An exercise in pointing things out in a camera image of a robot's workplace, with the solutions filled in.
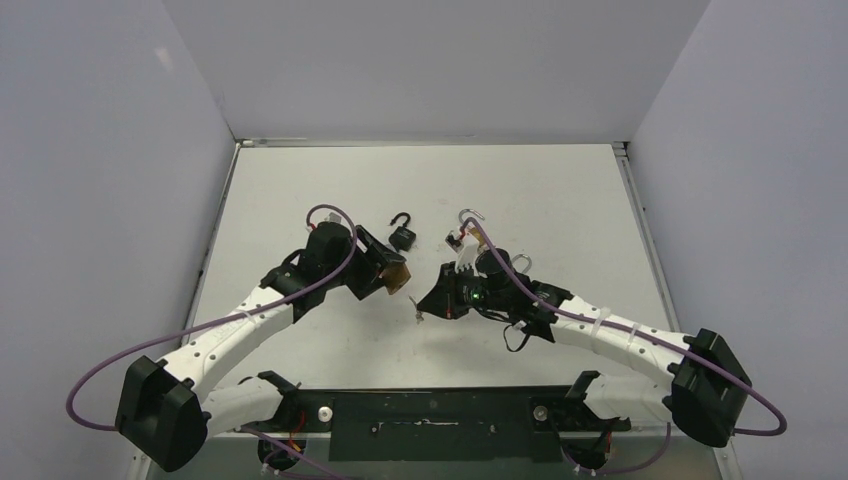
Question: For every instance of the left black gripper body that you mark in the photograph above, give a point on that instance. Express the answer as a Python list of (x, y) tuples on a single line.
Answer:
[(367, 266)]

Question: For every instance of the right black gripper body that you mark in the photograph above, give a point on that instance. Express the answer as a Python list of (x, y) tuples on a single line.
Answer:
[(448, 295)]

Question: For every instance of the brass padlock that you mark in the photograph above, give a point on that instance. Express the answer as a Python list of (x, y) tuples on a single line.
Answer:
[(464, 216), (395, 276), (521, 263)]

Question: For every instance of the black padlock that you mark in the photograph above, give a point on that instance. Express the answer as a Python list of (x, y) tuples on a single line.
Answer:
[(402, 238)]

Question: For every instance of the keys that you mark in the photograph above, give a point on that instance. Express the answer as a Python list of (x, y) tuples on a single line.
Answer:
[(418, 314)]

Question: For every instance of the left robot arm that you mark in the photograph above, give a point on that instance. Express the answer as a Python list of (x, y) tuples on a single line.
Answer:
[(170, 407)]

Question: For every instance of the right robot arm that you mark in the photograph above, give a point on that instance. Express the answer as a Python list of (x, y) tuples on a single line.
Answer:
[(693, 381)]

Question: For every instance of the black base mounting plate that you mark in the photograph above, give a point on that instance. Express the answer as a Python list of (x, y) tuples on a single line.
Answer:
[(454, 424)]

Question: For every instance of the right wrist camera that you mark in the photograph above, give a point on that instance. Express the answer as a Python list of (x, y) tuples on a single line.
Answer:
[(466, 244)]

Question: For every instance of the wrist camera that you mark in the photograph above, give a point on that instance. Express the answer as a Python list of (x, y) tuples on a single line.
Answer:
[(466, 244), (337, 217)]

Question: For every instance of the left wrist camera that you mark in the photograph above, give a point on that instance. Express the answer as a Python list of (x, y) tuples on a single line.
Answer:
[(337, 217)]

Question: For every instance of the aluminium frame rail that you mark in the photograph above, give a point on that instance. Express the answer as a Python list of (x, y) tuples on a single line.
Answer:
[(297, 142)]

